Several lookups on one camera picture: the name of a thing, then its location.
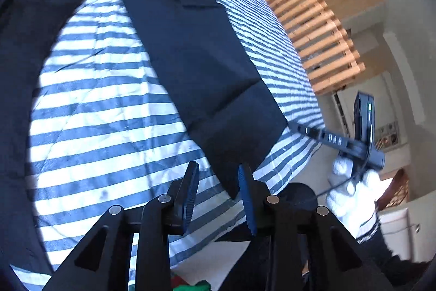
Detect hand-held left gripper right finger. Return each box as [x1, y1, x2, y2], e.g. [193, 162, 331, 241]
[238, 163, 396, 291]

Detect wooden door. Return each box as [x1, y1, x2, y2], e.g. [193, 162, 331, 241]
[323, 0, 385, 20]

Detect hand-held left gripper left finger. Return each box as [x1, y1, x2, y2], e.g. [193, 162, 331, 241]
[43, 161, 200, 291]

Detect person's right forearm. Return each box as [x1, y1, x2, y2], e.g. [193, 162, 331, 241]
[356, 209, 430, 278]

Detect person's right hand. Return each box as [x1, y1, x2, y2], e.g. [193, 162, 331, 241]
[325, 156, 382, 239]

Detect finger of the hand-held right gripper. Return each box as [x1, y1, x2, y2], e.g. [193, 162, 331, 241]
[289, 121, 323, 141]

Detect blue white striped quilt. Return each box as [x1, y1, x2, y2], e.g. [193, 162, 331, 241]
[10, 0, 326, 281]

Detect black pants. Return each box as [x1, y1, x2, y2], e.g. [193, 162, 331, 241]
[0, 0, 290, 274]

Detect wooden slatted fence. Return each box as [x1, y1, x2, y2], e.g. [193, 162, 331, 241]
[221, 0, 366, 95]

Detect green cloth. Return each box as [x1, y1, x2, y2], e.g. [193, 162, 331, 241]
[170, 272, 212, 291]

